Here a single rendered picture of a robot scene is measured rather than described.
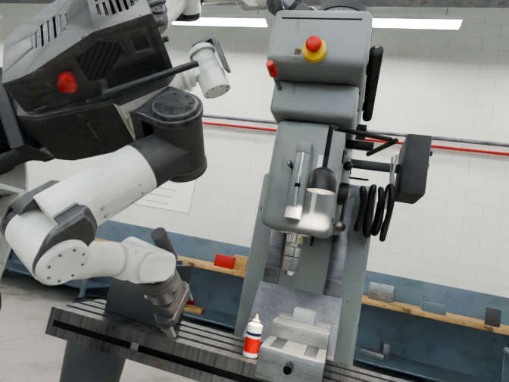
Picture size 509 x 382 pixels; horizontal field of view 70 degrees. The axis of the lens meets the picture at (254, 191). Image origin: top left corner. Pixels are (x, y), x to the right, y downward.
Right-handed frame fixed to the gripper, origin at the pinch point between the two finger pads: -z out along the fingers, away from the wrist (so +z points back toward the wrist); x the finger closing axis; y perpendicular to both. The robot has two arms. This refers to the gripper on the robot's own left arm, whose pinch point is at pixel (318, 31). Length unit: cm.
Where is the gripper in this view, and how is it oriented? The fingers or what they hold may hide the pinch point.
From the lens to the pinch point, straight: 129.7
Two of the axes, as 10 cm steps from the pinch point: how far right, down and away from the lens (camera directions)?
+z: -7.6, -6.5, 1.1
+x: -0.2, -1.5, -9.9
